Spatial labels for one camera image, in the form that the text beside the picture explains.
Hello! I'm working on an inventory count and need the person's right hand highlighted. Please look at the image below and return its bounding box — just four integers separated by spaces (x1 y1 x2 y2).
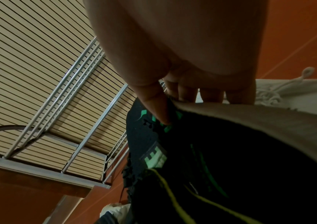
82 0 269 125

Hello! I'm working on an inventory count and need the black shoe with green marks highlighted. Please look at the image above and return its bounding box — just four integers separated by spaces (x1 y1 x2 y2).
122 96 317 224

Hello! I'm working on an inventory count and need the grey metal rack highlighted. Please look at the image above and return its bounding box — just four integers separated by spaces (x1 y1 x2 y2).
0 36 132 191

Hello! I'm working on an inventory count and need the white shoe with laces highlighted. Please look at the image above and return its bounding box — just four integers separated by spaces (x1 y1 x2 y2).
255 66 317 120

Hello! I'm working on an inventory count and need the white and blue shoe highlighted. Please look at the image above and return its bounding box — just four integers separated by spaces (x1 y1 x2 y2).
100 202 133 224

